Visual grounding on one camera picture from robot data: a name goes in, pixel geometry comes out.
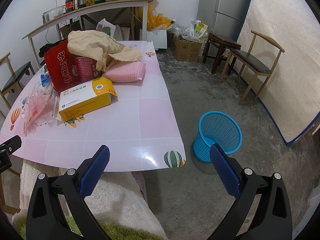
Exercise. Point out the red sauce jar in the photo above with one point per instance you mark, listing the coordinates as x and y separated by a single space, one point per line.
69 5

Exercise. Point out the brown paper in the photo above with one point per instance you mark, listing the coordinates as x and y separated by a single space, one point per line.
101 47

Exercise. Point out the white mattress blue edge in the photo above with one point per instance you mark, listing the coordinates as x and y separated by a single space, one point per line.
284 35

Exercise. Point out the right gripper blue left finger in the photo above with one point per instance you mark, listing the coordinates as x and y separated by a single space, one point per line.
45 218

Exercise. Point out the glass bowl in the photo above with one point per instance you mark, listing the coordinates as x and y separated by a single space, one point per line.
53 13

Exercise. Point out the white cabinet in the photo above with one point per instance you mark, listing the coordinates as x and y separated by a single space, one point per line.
159 39

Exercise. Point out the grey refrigerator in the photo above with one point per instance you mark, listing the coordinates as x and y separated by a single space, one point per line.
223 17

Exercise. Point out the white fleece trouser leg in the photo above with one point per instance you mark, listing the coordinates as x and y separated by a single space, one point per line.
117 203

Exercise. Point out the red snack bag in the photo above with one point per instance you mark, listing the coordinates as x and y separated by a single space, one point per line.
61 67

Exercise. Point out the yellow plastic bag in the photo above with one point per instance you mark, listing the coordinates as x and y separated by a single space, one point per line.
157 22

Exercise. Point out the wooden chair black seat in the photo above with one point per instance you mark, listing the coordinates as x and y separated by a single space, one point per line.
254 64

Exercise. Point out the blue plastic waste basket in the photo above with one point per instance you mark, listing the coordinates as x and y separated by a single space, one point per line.
215 127

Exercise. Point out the wooden chair at left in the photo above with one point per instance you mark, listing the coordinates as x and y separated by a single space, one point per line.
13 82

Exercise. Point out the pink patterned table cover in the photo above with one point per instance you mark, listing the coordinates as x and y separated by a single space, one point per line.
139 126

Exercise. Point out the red drink can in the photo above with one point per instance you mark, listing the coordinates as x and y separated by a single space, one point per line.
86 68

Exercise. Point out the pink sponge cloth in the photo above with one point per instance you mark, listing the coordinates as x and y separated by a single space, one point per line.
126 72

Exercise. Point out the dark wooden stool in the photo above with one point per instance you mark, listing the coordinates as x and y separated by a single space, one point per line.
221 43

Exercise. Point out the cardboard box on floor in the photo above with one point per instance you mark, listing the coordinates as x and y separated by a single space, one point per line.
185 50

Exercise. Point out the yellow white medicine box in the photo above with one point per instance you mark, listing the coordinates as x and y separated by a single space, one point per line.
86 97

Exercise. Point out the plastic bags on box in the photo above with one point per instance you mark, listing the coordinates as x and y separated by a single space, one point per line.
197 31

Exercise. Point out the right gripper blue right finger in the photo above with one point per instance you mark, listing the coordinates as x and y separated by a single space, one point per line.
272 218

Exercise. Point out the white side table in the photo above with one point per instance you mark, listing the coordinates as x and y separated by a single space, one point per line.
116 4

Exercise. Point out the clear plastic bag red print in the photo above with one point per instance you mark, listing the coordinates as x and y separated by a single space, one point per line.
37 100

